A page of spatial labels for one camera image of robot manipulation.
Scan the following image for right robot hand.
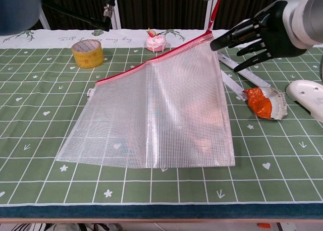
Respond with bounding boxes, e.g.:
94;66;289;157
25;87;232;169
210;0;308;73

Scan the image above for red plastic handle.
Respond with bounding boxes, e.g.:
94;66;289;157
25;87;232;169
206;0;224;33

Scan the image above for clear mesh zipper pouch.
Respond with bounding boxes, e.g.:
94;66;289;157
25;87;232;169
55;30;237;169

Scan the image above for white folding stand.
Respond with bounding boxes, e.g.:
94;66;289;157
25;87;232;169
217;51;272;102

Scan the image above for white oval plastic device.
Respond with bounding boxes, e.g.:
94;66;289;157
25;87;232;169
285;80;323;123

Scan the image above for orange white crumpled packet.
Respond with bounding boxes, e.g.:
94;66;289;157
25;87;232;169
242;86;288;121

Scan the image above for pink toy cake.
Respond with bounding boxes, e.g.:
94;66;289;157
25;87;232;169
146;27;167;53

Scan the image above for green grid tablecloth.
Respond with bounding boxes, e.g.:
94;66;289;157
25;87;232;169
0;28;323;207

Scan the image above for yellow tape roll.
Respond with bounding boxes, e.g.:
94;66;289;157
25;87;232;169
71;39;104;69

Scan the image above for black white clutter under table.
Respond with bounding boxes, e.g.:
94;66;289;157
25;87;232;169
11;222;122;231

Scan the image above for black cable with metal connector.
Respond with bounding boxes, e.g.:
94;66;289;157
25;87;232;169
41;0;117;32

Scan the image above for slanted white frame post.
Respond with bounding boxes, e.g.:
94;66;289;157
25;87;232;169
37;4;50;30

